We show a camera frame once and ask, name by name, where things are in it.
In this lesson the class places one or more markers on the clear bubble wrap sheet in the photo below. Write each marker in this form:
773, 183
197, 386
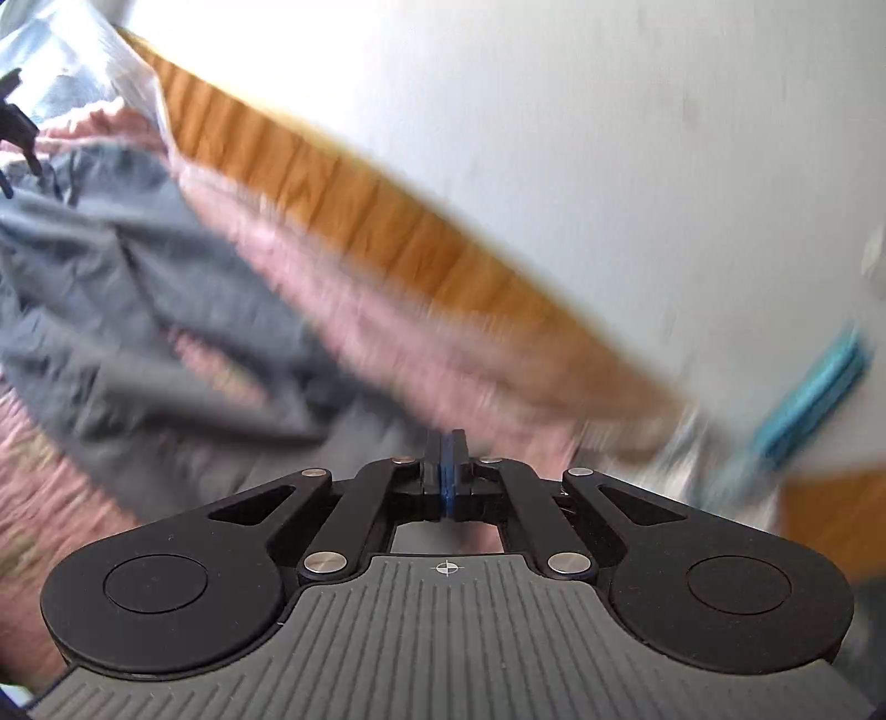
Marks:
104, 48

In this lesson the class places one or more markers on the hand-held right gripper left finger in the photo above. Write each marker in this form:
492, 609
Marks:
436, 478

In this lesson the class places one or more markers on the grey pants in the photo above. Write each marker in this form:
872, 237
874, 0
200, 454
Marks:
138, 311

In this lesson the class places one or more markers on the pink bear print blanket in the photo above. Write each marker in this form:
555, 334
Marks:
387, 325

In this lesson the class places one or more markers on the blue object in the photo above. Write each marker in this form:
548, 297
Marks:
810, 401

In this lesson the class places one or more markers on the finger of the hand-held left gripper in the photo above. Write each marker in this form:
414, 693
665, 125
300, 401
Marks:
19, 128

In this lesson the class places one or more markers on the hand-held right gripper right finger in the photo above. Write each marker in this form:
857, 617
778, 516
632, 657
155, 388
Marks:
457, 478

